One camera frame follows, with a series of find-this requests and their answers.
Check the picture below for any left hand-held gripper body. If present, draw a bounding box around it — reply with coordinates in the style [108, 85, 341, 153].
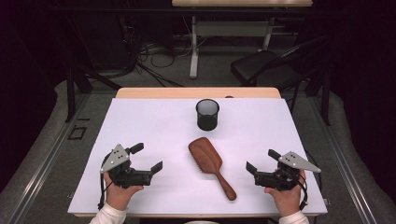
[100, 143, 153, 189]

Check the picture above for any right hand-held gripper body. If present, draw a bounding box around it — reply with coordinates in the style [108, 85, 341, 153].
[254, 151, 322, 191]

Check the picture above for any brown wooden hairbrush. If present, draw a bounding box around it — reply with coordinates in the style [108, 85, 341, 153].
[188, 136, 237, 202]

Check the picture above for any black mesh cup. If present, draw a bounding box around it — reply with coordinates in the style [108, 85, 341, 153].
[195, 98, 220, 132]

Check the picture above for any person's right hand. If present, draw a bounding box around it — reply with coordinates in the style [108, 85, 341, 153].
[264, 169, 307, 217]

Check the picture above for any person's left hand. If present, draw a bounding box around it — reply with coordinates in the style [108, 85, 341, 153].
[103, 172, 145, 212]

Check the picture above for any white table cover sheet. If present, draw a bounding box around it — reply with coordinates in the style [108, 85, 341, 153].
[67, 97, 328, 216]

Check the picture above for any wooden table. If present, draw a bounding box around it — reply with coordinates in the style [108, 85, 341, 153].
[74, 87, 321, 218]

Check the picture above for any black metal stand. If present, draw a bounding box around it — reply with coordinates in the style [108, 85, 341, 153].
[64, 59, 123, 124]
[304, 66, 332, 127]

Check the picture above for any black folding chair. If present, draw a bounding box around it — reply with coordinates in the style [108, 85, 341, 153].
[230, 35, 331, 113]

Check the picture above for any white metal desk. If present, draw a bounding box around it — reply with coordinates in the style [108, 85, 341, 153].
[171, 0, 314, 79]

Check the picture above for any right hand-held gripper cable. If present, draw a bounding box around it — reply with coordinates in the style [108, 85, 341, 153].
[295, 172, 310, 211]

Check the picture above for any hand-held gripper cable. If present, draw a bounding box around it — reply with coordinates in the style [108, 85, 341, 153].
[97, 153, 115, 211]
[295, 172, 310, 211]

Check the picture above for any left hand-held gripper cable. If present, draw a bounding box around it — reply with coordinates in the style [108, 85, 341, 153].
[97, 153, 115, 211]

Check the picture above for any black cable beside table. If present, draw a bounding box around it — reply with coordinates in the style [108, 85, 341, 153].
[304, 148, 324, 191]

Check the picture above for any aluminium floor rail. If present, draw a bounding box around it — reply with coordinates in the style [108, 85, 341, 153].
[306, 96, 379, 224]
[7, 92, 92, 224]

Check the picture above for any bundle of floor cables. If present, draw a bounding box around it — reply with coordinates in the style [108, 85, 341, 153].
[120, 15, 208, 89]

